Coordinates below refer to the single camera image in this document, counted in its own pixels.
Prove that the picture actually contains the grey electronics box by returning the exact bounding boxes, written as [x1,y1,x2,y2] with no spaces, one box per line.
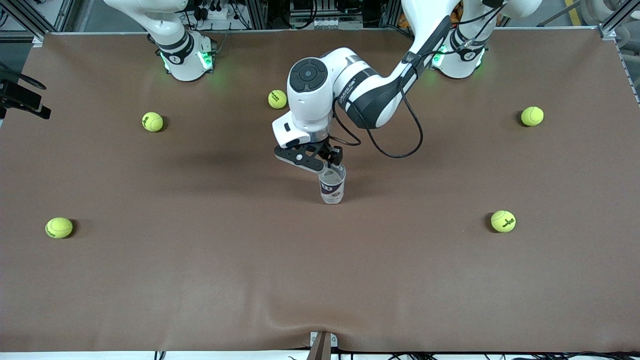
[290,0,364,30]

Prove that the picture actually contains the white power strip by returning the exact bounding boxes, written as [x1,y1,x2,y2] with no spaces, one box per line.
[197,4,241,23]

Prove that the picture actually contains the metal table edge bracket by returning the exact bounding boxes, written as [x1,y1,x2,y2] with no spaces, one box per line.
[309,331,339,360]

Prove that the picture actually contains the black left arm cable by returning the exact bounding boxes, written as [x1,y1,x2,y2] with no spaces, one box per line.
[330,0,506,160]

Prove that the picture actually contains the orange packaged goods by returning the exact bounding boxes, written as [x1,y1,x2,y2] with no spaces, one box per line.
[398,0,463,29]

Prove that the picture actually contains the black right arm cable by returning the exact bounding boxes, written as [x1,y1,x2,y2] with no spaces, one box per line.
[0,62,47,92]

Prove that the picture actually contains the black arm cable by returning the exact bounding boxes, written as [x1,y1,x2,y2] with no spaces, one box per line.
[330,0,506,160]
[0,62,47,92]

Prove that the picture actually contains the white tennis ball can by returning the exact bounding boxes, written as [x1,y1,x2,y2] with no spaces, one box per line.
[318,164,347,205]

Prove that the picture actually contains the yellow Wilson tennis ball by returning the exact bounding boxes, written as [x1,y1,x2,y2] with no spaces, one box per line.
[142,112,164,133]
[490,210,517,233]

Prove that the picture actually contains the brown table mat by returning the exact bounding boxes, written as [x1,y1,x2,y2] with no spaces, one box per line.
[0,27,640,354]

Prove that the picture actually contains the aluminium frame profile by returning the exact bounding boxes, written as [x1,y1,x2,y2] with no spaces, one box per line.
[10,0,48,47]
[597,0,640,41]

